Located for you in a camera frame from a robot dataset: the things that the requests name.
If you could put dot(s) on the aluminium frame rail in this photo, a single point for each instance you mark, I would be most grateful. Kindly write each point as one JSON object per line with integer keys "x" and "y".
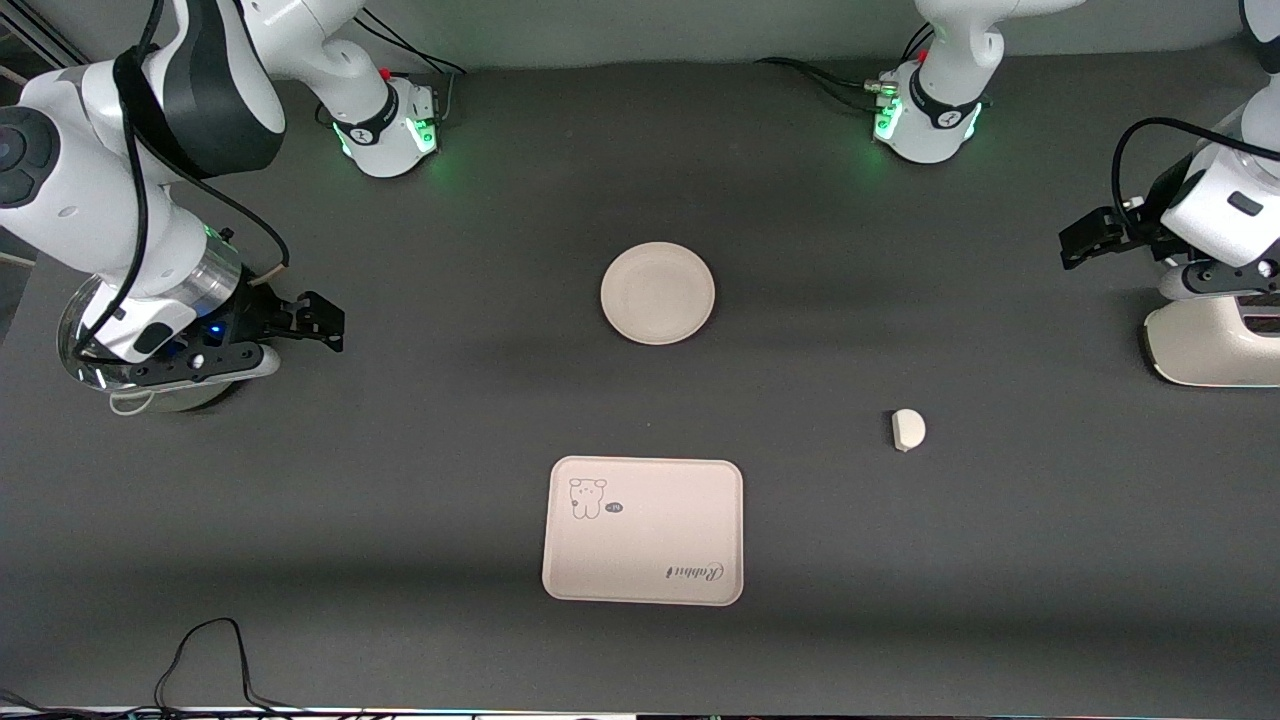
{"x": 40, "y": 35}

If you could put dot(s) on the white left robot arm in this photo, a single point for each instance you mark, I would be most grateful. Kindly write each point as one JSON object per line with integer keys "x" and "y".
{"x": 940, "y": 110}

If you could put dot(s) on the round beige plate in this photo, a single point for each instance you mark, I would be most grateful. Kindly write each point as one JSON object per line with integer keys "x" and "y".
{"x": 658, "y": 295}

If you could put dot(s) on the white bun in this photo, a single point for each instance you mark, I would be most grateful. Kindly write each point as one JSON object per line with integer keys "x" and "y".
{"x": 908, "y": 430}

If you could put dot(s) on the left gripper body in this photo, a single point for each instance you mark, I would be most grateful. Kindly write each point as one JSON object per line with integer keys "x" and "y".
{"x": 1143, "y": 224}

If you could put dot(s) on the cream toaster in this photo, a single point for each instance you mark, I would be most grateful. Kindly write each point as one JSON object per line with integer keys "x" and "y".
{"x": 1210, "y": 345}

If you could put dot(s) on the beige rectangular tray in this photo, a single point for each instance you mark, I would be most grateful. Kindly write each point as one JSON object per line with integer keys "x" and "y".
{"x": 650, "y": 540}

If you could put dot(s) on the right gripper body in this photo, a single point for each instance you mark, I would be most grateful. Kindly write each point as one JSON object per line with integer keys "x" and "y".
{"x": 255, "y": 313}

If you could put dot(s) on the pot with glass lid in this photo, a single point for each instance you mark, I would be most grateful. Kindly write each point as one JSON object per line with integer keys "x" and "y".
{"x": 190, "y": 395}

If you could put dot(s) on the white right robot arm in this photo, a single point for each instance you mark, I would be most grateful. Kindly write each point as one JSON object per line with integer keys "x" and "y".
{"x": 60, "y": 200}

